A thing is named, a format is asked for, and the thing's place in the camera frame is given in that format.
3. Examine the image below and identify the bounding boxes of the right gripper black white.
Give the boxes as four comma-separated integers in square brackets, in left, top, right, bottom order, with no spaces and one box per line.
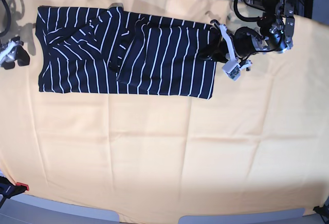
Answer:
[1,36,30,70]

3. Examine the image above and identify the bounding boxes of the yellow tablecloth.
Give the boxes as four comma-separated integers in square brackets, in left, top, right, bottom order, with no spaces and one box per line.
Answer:
[1,0,328,223]

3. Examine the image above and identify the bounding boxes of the black clamp right corner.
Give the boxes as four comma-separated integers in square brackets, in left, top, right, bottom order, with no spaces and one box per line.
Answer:
[313,204,329,224]

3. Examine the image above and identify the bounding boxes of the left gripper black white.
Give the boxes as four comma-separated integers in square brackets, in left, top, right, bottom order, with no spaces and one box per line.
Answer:
[210,20,265,81]

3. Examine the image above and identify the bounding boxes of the blue red table clamp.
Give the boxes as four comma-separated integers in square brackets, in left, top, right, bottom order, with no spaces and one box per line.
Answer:
[1,176,29,199]

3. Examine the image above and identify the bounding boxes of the navy white striped T-shirt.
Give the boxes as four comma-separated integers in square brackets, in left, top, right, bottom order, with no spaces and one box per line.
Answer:
[35,6,219,99]

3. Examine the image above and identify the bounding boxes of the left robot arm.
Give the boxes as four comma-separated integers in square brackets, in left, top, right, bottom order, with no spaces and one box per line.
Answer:
[198,0,295,81]

